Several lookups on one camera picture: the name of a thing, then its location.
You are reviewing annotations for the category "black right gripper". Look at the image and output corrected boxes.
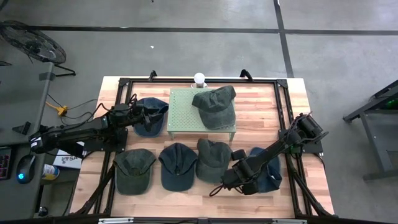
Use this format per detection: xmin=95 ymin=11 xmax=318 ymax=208
xmin=221 ymin=149 xmax=261 ymax=196

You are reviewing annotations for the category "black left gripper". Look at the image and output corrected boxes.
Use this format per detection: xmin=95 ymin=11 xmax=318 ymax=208
xmin=127 ymin=104 xmax=165 ymax=131

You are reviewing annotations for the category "navy blue denim cap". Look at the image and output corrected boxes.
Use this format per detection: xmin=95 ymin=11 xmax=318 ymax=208
xmin=245 ymin=146 xmax=283 ymax=194
xmin=133 ymin=97 xmax=170 ymax=138
xmin=158 ymin=142 xmax=198 ymax=192

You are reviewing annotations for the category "dark green cap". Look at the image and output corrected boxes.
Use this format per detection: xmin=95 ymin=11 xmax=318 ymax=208
xmin=192 ymin=85 xmax=237 ymax=131
xmin=113 ymin=148 xmax=157 ymax=196
xmin=195 ymin=138 xmax=233 ymax=184

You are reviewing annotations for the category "green perforated metal shelf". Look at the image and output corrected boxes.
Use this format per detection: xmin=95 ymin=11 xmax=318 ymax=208
xmin=167 ymin=88 xmax=237 ymax=141

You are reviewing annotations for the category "brass lamp with white globe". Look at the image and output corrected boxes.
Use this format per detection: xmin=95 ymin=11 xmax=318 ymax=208
xmin=190 ymin=72 xmax=208 ymax=90

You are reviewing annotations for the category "white cardboard box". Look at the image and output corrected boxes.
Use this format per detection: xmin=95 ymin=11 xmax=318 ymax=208
xmin=52 ymin=141 xmax=85 ymax=170

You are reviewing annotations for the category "drink can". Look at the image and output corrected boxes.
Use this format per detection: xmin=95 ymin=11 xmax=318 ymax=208
xmin=42 ymin=164 xmax=60 ymax=180

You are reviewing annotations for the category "black wedge stand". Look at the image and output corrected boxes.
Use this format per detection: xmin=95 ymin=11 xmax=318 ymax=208
xmin=12 ymin=121 xmax=32 ymax=136

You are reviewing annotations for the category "grey desk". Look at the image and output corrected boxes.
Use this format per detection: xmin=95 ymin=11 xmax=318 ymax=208
xmin=0 ymin=62 xmax=55 ymax=222

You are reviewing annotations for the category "black computer mouse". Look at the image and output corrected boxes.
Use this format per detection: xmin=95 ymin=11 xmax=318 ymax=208
xmin=16 ymin=154 xmax=36 ymax=184

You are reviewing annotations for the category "black floor fan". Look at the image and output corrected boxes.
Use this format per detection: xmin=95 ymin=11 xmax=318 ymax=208
xmin=0 ymin=20 xmax=76 ymax=77

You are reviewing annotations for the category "black metal table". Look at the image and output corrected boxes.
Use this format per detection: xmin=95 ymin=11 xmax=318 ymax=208
xmin=343 ymin=79 xmax=398 ymax=182

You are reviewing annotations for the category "black keyboard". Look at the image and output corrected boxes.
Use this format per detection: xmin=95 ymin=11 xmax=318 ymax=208
xmin=0 ymin=147 xmax=12 ymax=181

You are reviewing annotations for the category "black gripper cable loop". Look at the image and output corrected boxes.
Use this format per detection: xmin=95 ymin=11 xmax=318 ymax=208
xmin=208 ymin=184 xmax=225 ymax=197

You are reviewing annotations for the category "black aluminium table frame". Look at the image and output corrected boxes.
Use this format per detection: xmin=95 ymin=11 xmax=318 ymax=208
xmin=70 ymin=70 xmax=336 ymax=218

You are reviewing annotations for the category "silver metal bracket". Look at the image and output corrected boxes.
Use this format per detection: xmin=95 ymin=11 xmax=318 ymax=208
xmin=98 ymin=217 xmax=135 ymax=224
xmin=272 ymin=218 xmax=308 ymax=224

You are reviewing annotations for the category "black floor cable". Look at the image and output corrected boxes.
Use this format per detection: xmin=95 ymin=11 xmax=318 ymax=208
xmin=46 ymin=92 xmax=111 ymax=125

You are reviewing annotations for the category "yellow extension cord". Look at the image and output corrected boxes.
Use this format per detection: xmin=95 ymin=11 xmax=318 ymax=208
xmin=45 ymin=101 xmax=69 ymax=118

